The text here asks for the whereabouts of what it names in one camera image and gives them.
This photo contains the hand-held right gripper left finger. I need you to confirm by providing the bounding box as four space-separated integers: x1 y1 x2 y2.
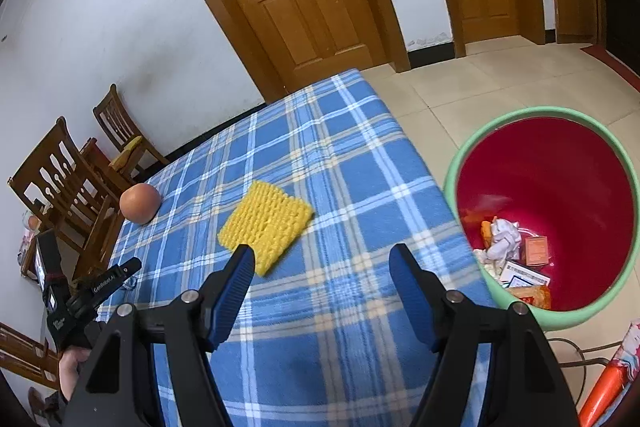
62 243 258 427

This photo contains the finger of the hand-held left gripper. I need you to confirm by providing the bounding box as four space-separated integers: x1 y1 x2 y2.
114 257 143 288

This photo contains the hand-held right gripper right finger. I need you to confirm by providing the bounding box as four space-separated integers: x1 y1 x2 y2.
389 243 581 427

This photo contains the yellow foam net sleeve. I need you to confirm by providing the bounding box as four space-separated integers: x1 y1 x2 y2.
217 179 316 278

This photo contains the white tissue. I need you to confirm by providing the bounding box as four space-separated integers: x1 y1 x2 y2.
487 217 523 260

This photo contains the white green medicine box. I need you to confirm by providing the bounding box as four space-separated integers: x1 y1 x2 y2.
501 259 552 290

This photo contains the orange cardboard box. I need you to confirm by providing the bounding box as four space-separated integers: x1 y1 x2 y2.
522 234 551 267

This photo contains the red bin with green rim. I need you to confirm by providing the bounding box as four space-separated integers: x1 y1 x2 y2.
442 106 640 332

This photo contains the person's left hand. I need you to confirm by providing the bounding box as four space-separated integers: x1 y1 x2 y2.
58 346 93 403

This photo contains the orange-brown round fruit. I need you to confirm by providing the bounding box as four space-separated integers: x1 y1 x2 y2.
119 183 161 225

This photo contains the large wooden chair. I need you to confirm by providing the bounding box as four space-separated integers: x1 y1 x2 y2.
7 116 126 280

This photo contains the blue plaid tablecloth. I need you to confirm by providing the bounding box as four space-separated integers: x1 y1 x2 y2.
95 68 496 427

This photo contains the yellow seat cushion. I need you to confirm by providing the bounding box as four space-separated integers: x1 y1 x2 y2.
109 137 143 170

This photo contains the small wooden chair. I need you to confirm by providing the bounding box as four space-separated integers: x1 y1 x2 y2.
92 83 171 180

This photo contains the orange plastic tube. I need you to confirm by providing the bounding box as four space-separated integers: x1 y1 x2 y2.
577 359 633 427

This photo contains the red floral cloth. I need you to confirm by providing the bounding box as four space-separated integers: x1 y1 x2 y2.
612 319 640 388

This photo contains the red doormat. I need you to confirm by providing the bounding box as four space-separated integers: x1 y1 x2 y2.
580 44 640 90

